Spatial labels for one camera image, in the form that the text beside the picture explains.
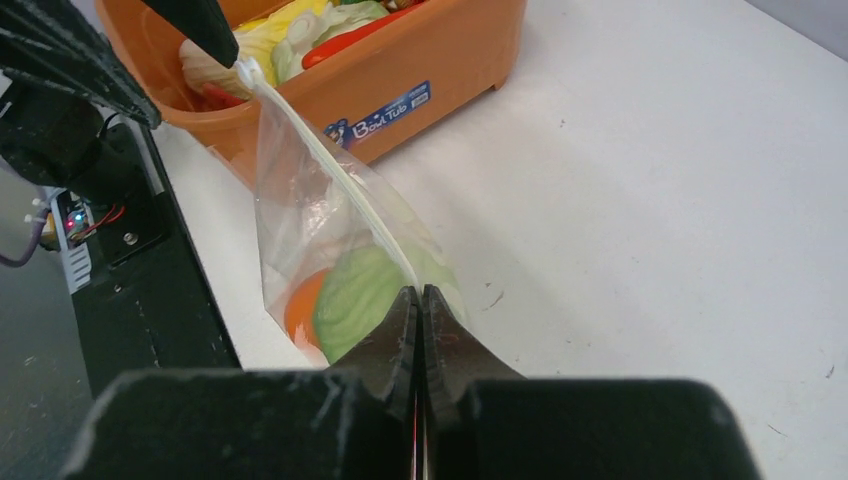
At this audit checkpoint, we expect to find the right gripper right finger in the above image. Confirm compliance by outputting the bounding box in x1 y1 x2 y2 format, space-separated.
421 285 522 479

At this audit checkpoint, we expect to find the yellow pepper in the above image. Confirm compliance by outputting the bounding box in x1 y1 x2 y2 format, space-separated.
178 0 333 101

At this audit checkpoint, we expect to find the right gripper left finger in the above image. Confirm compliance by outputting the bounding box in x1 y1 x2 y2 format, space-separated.
332 287 419 479

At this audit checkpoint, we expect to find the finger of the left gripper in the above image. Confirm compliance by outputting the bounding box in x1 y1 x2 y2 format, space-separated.
1 0 162 129
143 0 239 68

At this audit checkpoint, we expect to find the orange plastic tub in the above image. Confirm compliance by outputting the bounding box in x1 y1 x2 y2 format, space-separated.
95 0 526 185

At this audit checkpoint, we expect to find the orange carrot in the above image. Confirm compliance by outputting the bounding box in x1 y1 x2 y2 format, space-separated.
301 3 420 70

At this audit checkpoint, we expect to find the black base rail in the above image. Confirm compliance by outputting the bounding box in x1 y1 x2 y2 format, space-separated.
58 123 240 396

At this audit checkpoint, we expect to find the small white cauliflower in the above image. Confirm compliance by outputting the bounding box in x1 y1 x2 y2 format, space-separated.
313 242 467 364

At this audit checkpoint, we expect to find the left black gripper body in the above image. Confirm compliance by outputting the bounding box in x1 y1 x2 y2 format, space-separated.
1 79 106 189

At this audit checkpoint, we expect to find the clear dotted zip bag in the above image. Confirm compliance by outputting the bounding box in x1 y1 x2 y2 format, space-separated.
235 58 454 365

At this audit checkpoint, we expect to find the orange fruit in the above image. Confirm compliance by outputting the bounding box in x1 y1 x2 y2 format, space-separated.
284 269 329 350

